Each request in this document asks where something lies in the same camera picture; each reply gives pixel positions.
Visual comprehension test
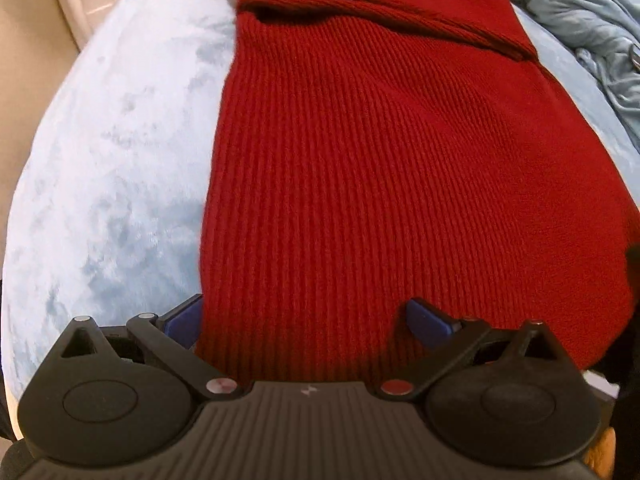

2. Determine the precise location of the light blue blanket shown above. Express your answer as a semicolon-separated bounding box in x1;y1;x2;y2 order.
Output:
445;0;640;153

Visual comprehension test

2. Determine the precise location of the orange patterned rug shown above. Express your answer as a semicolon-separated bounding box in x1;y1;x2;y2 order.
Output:
582;429;618;480

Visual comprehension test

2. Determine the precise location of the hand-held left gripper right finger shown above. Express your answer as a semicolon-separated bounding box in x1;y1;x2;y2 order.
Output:
367;298;573;403

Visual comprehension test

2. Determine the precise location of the red knitted cardigan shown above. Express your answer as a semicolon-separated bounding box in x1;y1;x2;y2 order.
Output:
195;0;640;388

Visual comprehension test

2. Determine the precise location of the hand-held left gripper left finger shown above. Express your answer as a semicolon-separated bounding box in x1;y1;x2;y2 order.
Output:
37;294;247;402

